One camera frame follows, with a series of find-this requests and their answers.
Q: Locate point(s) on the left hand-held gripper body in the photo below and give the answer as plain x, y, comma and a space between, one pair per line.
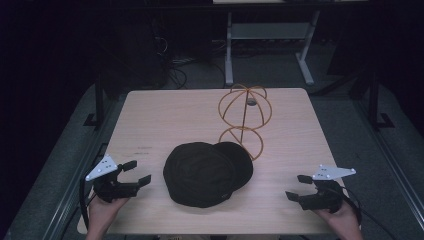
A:
107, 190

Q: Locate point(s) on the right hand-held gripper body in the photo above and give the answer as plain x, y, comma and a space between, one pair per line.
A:
325, 200

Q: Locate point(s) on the black cap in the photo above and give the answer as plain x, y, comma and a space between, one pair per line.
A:
203, 175

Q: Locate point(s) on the person's left hand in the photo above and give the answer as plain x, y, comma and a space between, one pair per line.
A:
101, 213

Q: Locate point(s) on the person's right hand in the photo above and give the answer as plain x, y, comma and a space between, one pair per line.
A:
343, 221

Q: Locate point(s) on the small grey round disc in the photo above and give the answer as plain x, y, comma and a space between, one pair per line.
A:
251, 101

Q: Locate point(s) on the grey metal frame rail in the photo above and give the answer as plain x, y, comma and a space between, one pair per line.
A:
71, 196
393, 173

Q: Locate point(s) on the black metal stand post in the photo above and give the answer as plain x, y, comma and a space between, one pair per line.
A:
373, 100
99, 100

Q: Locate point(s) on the white metal table frame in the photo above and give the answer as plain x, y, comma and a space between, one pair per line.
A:
266, 31

